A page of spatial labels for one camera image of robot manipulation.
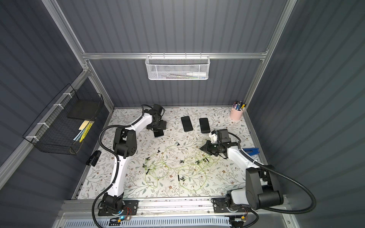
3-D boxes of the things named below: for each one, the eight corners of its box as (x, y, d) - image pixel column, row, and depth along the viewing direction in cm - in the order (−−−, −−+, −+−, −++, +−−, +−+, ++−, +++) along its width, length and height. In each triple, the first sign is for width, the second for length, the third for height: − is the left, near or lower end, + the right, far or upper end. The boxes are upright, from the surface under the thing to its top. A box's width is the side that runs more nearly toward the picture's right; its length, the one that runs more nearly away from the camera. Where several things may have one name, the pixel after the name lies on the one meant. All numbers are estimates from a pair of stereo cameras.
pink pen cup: (230, 120, 114) (234, 108, 103) (228, 113, 119) (232, 100, 109) (241, 120, 114) (247, 108, 103) (239, 113, 119) (244, 100, 109)
